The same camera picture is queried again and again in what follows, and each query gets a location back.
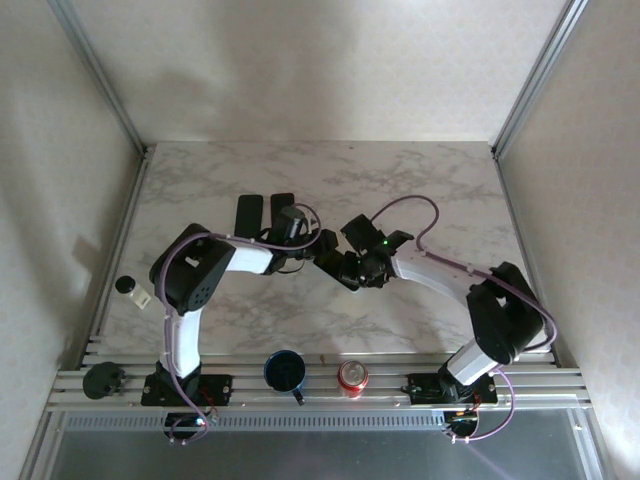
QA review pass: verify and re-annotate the grey-blue phone case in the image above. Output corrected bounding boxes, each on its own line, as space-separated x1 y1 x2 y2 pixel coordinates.
313 252 362 294

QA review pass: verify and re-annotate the pink phone case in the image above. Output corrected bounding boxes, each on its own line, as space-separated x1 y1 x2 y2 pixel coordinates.
269 192 296 221

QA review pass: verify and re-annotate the red drink can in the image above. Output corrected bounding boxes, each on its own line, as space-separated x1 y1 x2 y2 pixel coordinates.
337 358 370 400

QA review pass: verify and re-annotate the dark blue mug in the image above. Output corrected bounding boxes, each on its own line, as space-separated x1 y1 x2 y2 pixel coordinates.
263 349 308 406

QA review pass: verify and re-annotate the small black controller board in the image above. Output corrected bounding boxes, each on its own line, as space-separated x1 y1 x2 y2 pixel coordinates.
163 411 212 436
442 408 481 435

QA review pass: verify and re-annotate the grey metal panel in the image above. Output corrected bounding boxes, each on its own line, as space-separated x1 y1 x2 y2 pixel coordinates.
19 407 619 480

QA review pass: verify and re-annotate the black round plug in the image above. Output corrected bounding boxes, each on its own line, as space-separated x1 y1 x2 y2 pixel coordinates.
82 360 126 401

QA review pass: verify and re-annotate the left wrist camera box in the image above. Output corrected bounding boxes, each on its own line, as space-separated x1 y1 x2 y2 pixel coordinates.
259 203 314 246

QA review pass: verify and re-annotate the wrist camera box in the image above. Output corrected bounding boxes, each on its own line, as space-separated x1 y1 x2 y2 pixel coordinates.
259 203 314 246
340 214 417 251

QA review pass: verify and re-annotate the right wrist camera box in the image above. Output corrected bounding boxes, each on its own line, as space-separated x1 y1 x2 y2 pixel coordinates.
340 214 417 251

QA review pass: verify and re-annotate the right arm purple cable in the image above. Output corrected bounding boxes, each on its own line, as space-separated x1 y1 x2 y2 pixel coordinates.
369 194 559 445

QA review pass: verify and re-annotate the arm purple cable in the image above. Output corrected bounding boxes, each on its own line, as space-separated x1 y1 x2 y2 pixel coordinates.
157 202 321 446
369 194 559 445

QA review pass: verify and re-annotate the aluminium rail bed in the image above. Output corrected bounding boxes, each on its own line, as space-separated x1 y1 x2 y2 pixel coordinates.
47 352 590 414

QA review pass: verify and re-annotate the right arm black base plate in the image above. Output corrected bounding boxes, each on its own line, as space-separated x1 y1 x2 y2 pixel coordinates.
407 372 500 406

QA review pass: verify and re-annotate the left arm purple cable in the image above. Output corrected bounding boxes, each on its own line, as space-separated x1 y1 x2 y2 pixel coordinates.
157 202 321 446

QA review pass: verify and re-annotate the perforated grey cable duct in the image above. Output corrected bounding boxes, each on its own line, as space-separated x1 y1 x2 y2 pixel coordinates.
64 412 447 432

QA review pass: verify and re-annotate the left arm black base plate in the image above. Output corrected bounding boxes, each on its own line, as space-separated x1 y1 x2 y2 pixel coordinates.
141 373 235 407

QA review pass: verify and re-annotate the aluminium side rail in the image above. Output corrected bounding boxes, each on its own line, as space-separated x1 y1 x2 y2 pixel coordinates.
77 152 151 371

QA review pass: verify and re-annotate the aluminium frame post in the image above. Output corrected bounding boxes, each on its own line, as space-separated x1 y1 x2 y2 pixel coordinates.
491 0 594 161
47 0 154 161

